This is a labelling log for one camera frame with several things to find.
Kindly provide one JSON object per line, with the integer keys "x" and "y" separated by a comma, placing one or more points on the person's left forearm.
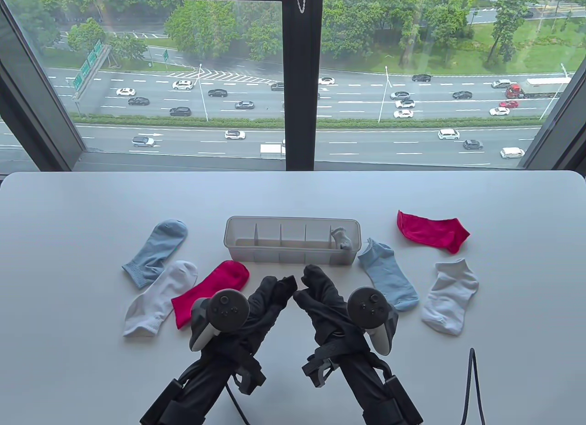
{"x": 206, "y": 393}

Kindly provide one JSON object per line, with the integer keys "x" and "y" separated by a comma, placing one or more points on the short light blue sock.
{"x": 389, "y": 278}

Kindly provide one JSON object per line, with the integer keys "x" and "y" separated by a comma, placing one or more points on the long red sock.
{"x": 210, "y": 283}

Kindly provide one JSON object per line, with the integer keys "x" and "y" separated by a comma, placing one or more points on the long light blue sock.
{"x": 160, "y": 246}

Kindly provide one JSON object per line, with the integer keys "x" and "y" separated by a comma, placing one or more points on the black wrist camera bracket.
{"x": 249, "y": 379}
{"x": 318, "y": 370}

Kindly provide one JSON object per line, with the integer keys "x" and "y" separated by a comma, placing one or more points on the grey sock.
{"x": 343, "y": 242}

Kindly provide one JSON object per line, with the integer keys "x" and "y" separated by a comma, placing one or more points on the short white sock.
{"x": 448, "y": 301}

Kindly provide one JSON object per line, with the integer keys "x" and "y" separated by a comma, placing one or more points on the translucent divided organizer box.
{"x": 293, "y": 255}

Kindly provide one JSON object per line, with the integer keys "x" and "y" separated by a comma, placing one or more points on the black window frame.
{"x": 302, "y": 77}

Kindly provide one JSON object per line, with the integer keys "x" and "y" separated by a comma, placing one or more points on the short red sock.
{"x": 430, "y": 230}

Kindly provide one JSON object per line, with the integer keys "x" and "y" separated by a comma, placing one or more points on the grey and white controller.
{"x": 226, "y": 310}
{"x": 366, "y": 308}

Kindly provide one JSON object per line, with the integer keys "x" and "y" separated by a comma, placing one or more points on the person's right hand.
{"x": 325, "y": 310}

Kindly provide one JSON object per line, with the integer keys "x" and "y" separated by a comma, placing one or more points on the black labelled adapter box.
{"x": 403, "y": 397}

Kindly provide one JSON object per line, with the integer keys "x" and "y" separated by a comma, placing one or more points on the person's right forearm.
{"x": 371, "y": 388}

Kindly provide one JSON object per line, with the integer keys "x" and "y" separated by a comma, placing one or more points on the person's left hand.
{"x": 261, "y": 320}

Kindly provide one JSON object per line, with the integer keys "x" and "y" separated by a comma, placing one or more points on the long white sock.
{"x": 155, "y": 301}

